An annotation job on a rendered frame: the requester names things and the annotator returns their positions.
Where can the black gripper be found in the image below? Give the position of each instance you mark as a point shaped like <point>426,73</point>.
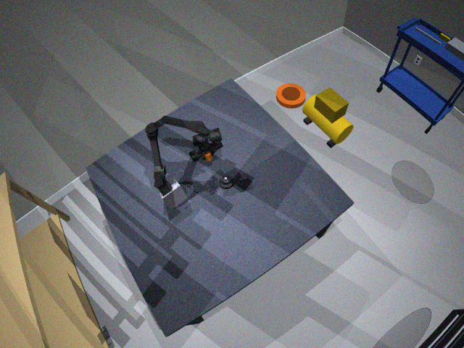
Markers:
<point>212,147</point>

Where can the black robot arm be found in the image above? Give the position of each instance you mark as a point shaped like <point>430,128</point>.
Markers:
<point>198,140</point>

